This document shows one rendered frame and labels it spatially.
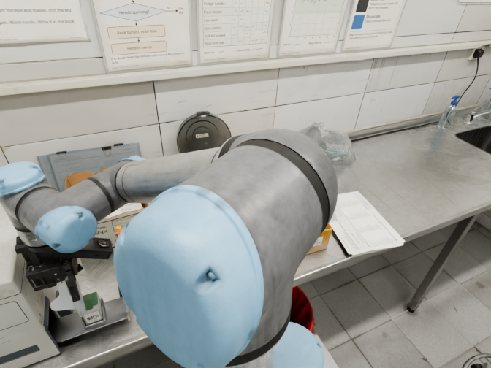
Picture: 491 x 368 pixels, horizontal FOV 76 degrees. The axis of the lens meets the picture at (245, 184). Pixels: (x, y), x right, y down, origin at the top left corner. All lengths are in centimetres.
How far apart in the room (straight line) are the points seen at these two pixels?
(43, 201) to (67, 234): 7
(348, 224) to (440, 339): 116
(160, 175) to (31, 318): 50
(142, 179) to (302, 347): 39
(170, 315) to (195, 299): 4
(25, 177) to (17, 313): 32
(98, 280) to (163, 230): 89
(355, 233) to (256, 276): 102
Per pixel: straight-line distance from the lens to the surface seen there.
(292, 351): 61
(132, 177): 53
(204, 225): 19
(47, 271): 76
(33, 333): 89
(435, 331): 224
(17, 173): 64
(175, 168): 43
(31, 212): 59
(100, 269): 110
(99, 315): 92
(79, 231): 56
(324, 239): 109
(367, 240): 119
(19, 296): 79
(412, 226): 135
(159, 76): 118
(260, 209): 21
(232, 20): 124
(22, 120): 126
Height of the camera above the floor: 169
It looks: 37 degrees down
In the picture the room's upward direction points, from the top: 3 degrees clockwise
